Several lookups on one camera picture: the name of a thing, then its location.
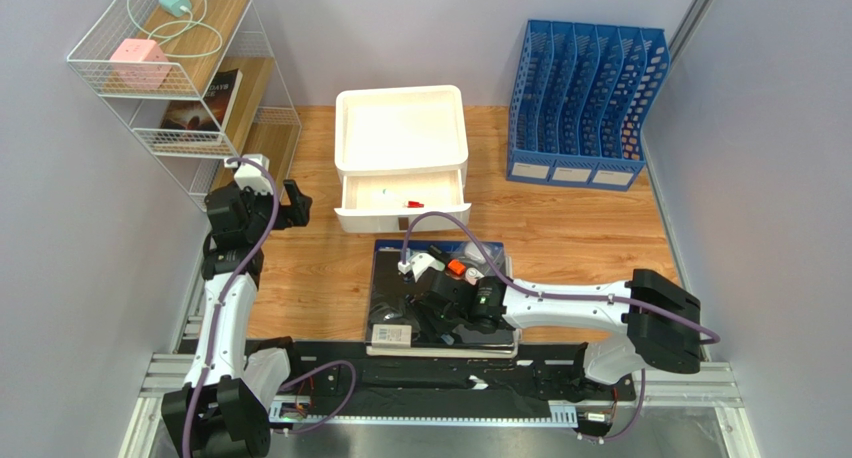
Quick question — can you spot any clear plastic bag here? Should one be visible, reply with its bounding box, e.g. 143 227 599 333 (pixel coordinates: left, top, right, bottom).
459 241 506 276

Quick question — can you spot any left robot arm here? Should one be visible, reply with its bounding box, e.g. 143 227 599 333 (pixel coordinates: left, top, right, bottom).
161 179 313 457

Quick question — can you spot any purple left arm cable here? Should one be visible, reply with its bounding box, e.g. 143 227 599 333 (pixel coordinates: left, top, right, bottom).
180 156 358 458

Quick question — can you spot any white wire shelf rack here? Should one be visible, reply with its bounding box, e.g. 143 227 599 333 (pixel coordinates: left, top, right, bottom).
67 0 302 206

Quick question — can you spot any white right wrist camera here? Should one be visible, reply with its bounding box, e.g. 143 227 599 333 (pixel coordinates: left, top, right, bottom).
397 252 446 282

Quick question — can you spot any blue file organizer rack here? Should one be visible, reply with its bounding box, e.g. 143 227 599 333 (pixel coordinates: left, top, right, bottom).
506 20 671 191

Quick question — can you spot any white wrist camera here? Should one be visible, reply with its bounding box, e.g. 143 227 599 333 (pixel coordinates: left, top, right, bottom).
397 252 446 282
223 154 274 196

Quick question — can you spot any pink cube power socket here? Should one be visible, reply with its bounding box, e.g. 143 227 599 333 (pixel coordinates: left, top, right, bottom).
109 38 171 90

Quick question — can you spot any pink correction tape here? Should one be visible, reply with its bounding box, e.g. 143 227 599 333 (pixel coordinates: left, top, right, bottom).
464 267 485 286

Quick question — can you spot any mint green charger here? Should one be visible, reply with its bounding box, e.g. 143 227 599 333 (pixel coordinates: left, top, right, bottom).
158 0 192 18

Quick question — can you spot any white three drawer organizer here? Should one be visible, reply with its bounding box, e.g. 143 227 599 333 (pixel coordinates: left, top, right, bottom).
334 85 469 178

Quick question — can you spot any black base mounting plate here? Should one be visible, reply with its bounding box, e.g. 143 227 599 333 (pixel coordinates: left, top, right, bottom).
236 339 640 419

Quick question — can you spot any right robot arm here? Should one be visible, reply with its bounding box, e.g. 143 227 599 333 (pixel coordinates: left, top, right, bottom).
401 269 708 385

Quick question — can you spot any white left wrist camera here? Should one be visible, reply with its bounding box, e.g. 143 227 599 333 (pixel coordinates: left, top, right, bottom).
223 154 274 196

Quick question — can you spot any orange black highlighter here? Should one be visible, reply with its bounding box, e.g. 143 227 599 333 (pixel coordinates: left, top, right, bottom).
428 244 467 277

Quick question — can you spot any mint green cable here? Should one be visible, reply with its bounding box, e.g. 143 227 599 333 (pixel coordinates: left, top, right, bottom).
125 0 224 60

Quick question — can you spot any dark cover book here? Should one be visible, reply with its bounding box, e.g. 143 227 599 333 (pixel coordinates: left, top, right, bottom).
160 69 243 145

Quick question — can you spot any aluminium frame rail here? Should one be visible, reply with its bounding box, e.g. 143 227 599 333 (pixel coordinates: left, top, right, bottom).
119 353 761 457

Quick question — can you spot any white top drawer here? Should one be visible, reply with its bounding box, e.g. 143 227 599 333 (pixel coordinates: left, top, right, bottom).
335 170 472 234

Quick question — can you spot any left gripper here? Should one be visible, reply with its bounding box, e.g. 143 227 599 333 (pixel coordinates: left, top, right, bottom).
234 179 311 242

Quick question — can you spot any blue folder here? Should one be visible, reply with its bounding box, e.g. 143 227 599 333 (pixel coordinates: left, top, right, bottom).
373 239 504 254

